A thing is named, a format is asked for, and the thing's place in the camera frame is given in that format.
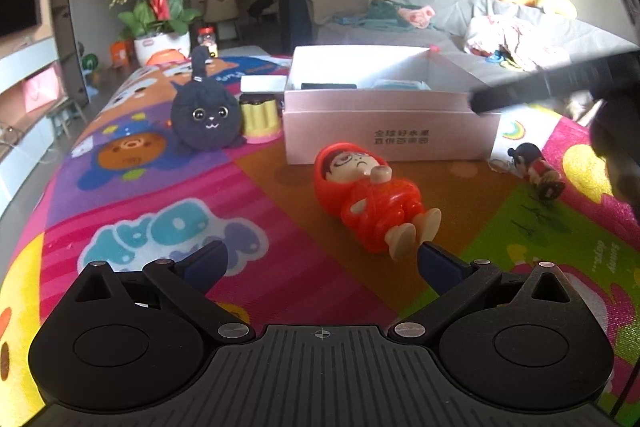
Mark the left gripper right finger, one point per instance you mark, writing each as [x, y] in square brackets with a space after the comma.
[459, 285]

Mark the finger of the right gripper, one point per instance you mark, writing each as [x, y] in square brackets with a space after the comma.
[601, 76]

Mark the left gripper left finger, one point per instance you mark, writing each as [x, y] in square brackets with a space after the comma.
[184, 285]

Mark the small red black figurine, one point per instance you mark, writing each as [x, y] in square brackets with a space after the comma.
[546, 180]

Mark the red hooded doll figure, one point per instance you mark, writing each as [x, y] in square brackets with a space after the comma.
[383, 211]

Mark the black cat plush toy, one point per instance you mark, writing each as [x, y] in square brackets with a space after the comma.
[205, 115]

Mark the white grey rectangular block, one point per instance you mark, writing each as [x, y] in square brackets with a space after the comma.
[261, 84]

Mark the grey sofa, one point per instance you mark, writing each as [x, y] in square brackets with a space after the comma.
[490, 38]

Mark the colourful cartoon play mat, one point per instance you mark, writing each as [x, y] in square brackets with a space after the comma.
[123, 195]

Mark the pink cardboard box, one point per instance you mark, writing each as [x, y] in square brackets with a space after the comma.
[401, 102]

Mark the orange bowl toy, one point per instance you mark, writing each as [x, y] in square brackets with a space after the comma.
[166, 56]

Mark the glass jar with red lid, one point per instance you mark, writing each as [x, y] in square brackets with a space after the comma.
[207, 38]

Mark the orchid plant in white pot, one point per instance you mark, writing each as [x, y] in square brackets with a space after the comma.
[154, 26]

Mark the white wall shelf unit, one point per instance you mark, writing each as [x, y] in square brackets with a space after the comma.
[30, 86]

